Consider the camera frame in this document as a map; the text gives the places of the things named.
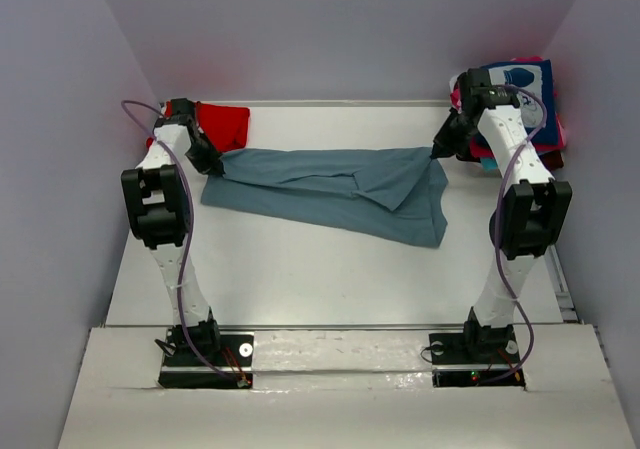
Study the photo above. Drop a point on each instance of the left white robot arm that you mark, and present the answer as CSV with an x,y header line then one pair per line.
x,y
160,211

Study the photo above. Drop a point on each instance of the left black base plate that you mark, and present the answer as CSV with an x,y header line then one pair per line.
x,y
228,369

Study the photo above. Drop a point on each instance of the dark maroon folded t-shirt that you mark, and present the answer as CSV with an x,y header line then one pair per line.
x,y
549,156

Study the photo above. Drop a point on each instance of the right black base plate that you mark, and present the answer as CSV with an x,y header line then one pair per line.
x,y
453,366

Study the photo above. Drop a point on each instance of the grey-blue t-shirt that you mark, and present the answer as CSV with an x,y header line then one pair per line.
x,y
393,194

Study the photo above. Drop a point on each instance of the folded red t-shirt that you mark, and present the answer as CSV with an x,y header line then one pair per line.
x,y
226,127

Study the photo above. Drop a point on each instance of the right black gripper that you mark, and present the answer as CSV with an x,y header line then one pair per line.
x,y
446,146

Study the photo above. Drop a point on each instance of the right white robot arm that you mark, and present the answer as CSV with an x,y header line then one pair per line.
x,y
530,211

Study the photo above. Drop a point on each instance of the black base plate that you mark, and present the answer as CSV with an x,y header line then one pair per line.
x,y
453,366
228,369

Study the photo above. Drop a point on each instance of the pink folded t-shirt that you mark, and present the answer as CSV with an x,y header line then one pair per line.
x,y
455,101

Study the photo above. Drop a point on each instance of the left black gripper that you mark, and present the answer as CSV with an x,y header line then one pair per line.
x,y
212,164

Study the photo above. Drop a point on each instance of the white foam front board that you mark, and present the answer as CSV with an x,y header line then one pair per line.
x,y
345,389

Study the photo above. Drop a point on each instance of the navy cartoon mouse t-shirt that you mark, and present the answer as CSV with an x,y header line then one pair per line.
x,y
533,75

